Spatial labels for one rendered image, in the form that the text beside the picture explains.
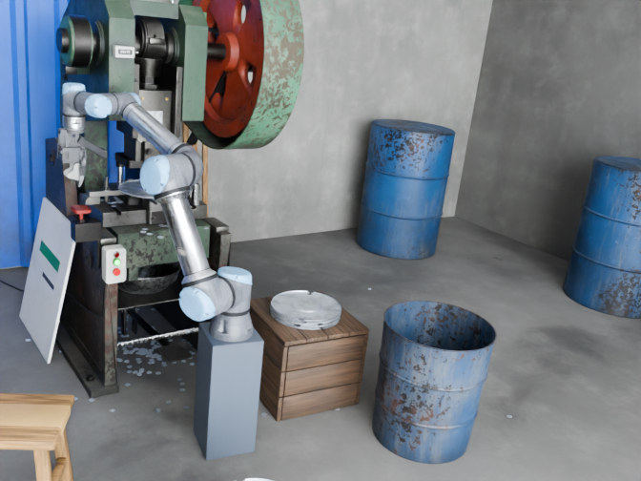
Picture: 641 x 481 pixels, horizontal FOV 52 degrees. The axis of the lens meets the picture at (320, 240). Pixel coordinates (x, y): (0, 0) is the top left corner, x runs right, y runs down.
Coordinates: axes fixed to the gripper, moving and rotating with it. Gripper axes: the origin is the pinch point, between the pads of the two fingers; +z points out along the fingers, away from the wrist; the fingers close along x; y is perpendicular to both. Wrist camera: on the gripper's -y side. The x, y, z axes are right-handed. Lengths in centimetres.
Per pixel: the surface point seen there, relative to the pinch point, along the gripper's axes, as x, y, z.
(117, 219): -7.9, -16.4, 17.9
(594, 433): 122, -173, 85
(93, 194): -20.9, -11.2, 10.6
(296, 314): 43, -71, 46
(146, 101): -14.5, -29.7, -27.5
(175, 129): -10.9, -40.9, -17.3
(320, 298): 34, -89, 46
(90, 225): 3.2, -2.3, 15.4
